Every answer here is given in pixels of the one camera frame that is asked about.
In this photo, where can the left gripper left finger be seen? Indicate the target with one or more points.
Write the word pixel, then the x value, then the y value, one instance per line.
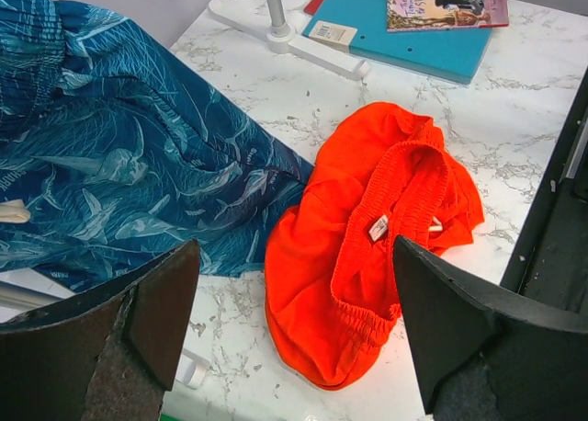
pixel 108 353

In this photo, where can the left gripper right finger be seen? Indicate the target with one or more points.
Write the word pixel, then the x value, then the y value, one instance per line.
pixel 482 352

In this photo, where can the orange shorts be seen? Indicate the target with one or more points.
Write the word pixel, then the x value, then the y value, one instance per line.
pixel 331 296

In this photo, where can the blue patterned shorts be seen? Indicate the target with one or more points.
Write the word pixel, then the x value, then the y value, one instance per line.
pixel 121 153

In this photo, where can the pink illustrated book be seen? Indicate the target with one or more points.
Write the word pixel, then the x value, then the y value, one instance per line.
pixel 420 15

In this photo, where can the silver clothes rack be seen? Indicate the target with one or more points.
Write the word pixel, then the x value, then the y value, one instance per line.
pixel 281 38

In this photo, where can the teal folder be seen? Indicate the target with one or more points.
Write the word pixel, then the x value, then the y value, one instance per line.
pixel 360 27

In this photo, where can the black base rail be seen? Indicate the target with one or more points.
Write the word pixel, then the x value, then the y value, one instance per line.
pixel 549 260

